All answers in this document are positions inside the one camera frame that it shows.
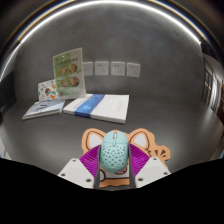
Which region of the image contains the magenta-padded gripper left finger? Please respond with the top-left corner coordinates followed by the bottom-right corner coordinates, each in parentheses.
top-left (57, 143), bottom-right (101, 189)

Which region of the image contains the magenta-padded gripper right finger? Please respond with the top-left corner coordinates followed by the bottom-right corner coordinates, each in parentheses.
top-left (128, 143), bottom-right (172, 189)

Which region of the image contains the teal dotted computer mouse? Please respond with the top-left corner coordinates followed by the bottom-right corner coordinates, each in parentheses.
top-left (99, 130), bottom-right (130, 174)

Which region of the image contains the orange corgi-shaped mouse pad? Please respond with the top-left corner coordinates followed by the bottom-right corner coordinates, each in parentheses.
top-left (81, 127), bottom-right (171, 188)

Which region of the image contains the white book with blue band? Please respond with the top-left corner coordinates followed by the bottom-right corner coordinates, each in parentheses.
top-left (62, 93), bottom-right (130, 125)

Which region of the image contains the grey striped-cover book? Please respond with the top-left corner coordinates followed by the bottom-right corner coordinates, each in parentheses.
top-left (21, 99), bottom-right (66, 121)

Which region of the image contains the white colourful sticker card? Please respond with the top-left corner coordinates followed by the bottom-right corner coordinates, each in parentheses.
top-left (37, 78), bottom-right (60, 102)

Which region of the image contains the green food menu stand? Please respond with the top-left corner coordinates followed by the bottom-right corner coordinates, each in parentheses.
top-left (52, 47), bottom-right (87, 100)

